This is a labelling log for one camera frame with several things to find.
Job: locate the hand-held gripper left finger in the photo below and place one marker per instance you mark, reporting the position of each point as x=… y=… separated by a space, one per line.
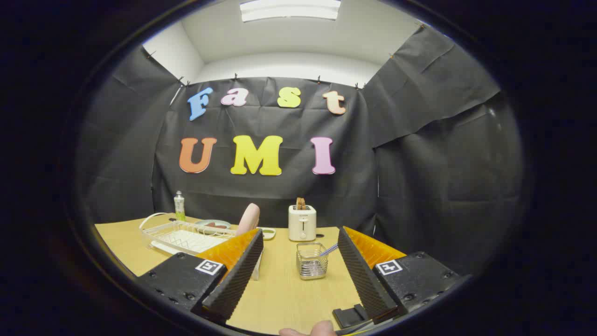
x=238 y=275

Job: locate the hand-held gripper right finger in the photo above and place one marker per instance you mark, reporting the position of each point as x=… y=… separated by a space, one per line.
x=361 y=275

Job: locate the pink plate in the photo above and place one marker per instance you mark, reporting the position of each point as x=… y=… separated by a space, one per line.
x=248 y=218

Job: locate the white divided sauce dish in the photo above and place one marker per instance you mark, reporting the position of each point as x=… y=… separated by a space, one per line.
x=269 y=233

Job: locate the pale green plate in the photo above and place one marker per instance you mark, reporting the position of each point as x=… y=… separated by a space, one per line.
x=204 y=223

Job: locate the green dish soap bottle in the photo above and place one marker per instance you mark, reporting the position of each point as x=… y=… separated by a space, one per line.
x=179 y=207

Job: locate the brown sausage pieces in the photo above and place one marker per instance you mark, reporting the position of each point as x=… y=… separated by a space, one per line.
x=217 y=225

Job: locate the white toaster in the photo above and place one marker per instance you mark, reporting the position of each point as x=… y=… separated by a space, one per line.
x=302 y=224

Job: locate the brown toast slice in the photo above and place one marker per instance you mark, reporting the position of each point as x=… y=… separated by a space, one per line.
x=301 y=203

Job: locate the ceiling light panel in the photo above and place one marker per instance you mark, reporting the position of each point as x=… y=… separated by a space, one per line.
x=289 y=10

